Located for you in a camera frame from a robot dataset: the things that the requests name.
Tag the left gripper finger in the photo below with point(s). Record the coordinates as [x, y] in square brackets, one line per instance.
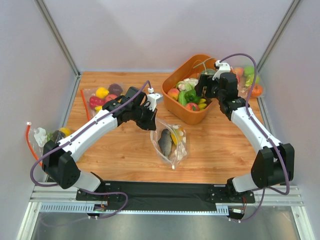
[150, 124]
[153, 113]

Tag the fake green bell pepper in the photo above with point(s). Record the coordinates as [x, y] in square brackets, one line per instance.
[191, 96]

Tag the fake mango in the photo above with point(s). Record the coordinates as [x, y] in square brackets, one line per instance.
[178, 135]

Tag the fake green pumpkin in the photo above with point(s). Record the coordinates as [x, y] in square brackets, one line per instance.
[208, 72]

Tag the zip bag at left edge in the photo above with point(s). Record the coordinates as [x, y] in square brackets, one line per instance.
[36, 138]

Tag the fake banana bunch in basin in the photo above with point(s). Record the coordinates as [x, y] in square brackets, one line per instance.
[202, 104]

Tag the aluminium rail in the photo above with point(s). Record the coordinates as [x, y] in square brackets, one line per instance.
[72, 200]

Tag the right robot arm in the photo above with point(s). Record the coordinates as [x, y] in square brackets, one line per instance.
[274, 161]

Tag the orange plastic basin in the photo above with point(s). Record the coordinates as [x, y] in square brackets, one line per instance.
[228, 98]

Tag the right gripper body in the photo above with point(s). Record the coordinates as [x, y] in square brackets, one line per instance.
[203, 83]

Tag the fake green bumpy fruit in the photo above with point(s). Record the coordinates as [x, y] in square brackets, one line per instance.
[248, 70]

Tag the fake green apple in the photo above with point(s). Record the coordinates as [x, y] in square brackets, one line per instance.
[250, 79]

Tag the fake red pepper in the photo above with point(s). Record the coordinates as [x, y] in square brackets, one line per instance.
[95, 101]

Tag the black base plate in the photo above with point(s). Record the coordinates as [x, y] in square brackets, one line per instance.
[158, 196]

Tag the fake green cucumber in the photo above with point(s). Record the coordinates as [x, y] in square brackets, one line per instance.
[181, 98]

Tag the fake purple plum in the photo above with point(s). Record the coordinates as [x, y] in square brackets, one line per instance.
[115, 89]

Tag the fake red apple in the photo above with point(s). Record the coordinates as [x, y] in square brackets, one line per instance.
[110, 97]

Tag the fake cauliflower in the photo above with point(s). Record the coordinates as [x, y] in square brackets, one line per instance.
[187, 84]

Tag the zip bag with pumpkin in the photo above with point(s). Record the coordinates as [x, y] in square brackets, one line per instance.
[244, 90]

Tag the fake pink peach back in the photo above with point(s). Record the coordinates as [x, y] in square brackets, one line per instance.
[239, 71]

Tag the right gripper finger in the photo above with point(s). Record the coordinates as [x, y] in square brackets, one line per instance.
[203, 92]
[202, 82]

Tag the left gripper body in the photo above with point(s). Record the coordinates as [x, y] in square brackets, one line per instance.
[147, 120]

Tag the fake peach in basin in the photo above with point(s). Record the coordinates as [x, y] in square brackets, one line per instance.
[174, 94]

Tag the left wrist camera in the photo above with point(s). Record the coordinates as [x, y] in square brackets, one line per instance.
[153, 98]

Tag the fake small orange pumpkin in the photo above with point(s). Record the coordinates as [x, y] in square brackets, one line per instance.
[257, 91]

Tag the zip bag with bananas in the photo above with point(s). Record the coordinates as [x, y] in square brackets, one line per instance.
[87, 93]

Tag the polka dot zip bag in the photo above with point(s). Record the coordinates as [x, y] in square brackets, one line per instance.
[179, 153]

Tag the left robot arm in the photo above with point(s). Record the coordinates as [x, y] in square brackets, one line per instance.
[60, 158]

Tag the fake yellow pepper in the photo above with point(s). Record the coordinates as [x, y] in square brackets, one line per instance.
[101, 92]

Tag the fake banana bunch in bag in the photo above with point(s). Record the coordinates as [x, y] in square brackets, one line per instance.
[98, 108]

